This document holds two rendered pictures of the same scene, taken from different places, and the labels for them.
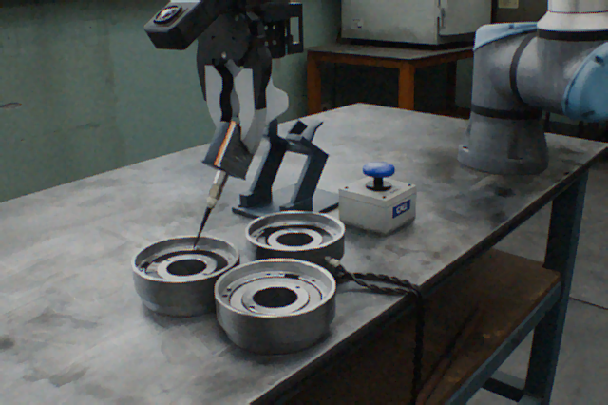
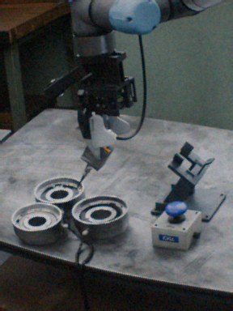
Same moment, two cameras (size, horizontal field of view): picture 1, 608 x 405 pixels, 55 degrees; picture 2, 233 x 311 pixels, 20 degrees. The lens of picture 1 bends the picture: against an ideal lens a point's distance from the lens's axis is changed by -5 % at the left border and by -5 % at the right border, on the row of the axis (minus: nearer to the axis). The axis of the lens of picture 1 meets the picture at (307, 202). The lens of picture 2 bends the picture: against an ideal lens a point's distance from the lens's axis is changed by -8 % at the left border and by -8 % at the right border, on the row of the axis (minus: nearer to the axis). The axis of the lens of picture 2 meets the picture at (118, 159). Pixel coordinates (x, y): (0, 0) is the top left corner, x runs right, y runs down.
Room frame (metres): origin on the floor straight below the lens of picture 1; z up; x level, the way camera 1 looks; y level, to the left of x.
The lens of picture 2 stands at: (0.45, -1.11, 1.50)
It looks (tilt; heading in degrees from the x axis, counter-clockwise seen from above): 27 degrees down; 81
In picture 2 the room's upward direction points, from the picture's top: 7 degrees counter-clockwise
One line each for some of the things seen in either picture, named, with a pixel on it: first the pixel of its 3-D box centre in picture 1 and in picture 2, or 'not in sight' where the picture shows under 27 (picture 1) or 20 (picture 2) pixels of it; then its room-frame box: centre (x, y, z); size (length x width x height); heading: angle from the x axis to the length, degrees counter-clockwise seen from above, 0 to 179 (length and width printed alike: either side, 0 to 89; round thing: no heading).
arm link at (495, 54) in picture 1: (513, 63); not in sight; (0.96, -0.33, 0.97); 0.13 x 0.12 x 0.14; 25
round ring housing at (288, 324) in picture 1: (275, 305); (37, 224); (0.47, 0.03, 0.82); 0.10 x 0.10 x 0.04
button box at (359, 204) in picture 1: (380, 201); (180, 228); (0.72, -0.09, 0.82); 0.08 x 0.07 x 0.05; 139
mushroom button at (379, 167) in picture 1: (378, 183); (176, 216); (0.71, -0.09, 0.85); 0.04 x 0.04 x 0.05
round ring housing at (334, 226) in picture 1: (294, 246); (101, 218); (0.59, 0.01, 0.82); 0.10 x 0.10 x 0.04
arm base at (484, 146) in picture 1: (504, 132); not in sight; (0.96, -0.33, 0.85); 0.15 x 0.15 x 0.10
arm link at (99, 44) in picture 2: not in sight; (95, 42); (0.63, 0.06, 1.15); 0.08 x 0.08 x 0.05
